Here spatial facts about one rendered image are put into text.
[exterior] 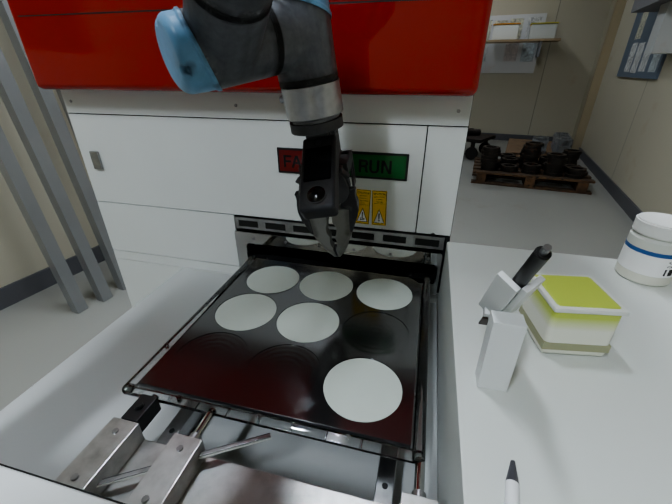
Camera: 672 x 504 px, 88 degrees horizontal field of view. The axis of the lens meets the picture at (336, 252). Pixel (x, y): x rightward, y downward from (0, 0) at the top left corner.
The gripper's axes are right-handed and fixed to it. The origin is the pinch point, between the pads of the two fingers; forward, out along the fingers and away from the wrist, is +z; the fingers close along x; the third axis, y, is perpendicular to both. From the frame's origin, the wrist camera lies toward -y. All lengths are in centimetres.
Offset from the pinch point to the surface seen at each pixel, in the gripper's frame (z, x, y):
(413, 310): 11.5, -11.6, -1.2
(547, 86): 119, -260, 692
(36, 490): -2.8, 18.1, -36.9
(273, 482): 8.2, 3.0, -30.2
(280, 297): 8.4, 11.1, -1.1
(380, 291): 11.3, -5.9, 3.6
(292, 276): 9.2, 11.0, 5.9
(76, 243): 50, 172, 95
